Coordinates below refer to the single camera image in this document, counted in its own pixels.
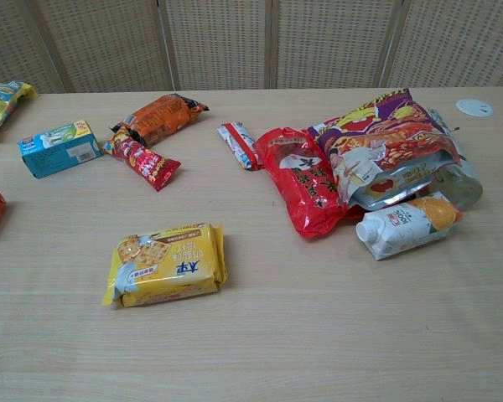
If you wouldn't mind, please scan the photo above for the white round cable grommet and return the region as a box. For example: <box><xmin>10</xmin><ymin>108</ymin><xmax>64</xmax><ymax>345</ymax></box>
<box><xmin>455</xmin><ymin>98</ymin><xmax>495</xmax><ymax>118</ymax></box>

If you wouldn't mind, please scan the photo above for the orange black snack pack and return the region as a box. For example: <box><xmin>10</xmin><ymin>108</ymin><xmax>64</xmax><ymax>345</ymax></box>
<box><xmin>110</xmin><ymin>93</ymin><xmax>210</xmax><ymax>148</ymax></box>

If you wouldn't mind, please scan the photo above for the red plastic snack bag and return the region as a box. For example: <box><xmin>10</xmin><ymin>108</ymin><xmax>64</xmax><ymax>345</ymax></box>
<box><xmin>251</xmin><ymin>126</ymin><xmax>362</xmax><ymax>241</ymax></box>

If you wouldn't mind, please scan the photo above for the red snack stick packet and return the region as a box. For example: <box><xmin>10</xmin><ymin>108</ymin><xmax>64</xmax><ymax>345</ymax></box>
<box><xmin>103</xmin><ymin>125</ymin><xmax>182</xmax><ymax>193</ymax></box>

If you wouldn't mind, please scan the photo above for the small red white packet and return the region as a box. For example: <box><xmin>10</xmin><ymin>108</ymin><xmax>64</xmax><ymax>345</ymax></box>
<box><xmin>215</xmin><ymin>121</ymin><xmax>263</xmax><ymax>171</ymax></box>

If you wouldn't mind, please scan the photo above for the yellow cracker pack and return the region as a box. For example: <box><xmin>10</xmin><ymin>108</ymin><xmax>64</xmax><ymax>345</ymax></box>
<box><xmin>101</xmin><ymin>222</ymin><xmax>229</xmax><ymax>309</ymax></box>

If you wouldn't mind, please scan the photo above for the woven folding screen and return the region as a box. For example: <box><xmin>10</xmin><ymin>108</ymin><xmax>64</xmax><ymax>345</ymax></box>
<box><xmin>0</xmin><ymin>0</ymin><xmax>503</xmax><ymax>95</ymax></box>

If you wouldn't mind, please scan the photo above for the yellow cartoon snack bag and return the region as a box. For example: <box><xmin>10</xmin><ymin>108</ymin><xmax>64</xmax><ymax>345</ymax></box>
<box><xmin>0</xmin><ymin>80</ymin><xmax>39</xmax><ymax>136</ymax></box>

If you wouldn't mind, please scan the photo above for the purple red chips bag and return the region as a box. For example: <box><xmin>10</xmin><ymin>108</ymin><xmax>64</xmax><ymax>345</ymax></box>
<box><xmin>307</xmin><ymin>87</ymin><xmax>463</xmax><ymax>211</ymax></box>

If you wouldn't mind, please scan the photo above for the blue green cardboard box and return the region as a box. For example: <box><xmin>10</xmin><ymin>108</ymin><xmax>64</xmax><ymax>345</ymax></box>
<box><xmin>17</xmin><ymin>120</ymin><xmax>105</xmax><ymax>180</ymax></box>

